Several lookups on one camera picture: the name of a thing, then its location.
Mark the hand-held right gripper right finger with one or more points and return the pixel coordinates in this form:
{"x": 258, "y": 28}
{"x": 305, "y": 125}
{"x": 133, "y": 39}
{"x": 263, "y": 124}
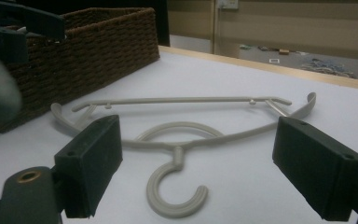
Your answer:
{"x": 317, "y": 168}

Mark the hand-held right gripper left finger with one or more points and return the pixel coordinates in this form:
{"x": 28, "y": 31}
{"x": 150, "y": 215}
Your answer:
{"x": 88, "y": 165}

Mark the brown wicker basket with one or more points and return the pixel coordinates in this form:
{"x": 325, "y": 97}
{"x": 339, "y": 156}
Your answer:
{"x": 90, "y": 53}

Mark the white table mat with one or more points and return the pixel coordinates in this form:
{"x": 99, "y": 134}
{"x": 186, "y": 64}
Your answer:
{"x": 230, "y": 186}

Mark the pile of white clutter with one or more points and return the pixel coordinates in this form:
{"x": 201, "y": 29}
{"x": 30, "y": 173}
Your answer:
{"x": 326, "y": 67}

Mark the small white floor item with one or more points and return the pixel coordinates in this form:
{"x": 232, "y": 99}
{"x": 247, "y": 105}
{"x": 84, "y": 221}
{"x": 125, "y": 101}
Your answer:
{"x": 274, "y": 60}

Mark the white wall socket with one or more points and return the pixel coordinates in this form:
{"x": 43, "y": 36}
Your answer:
{"x": 227, "y": 3}

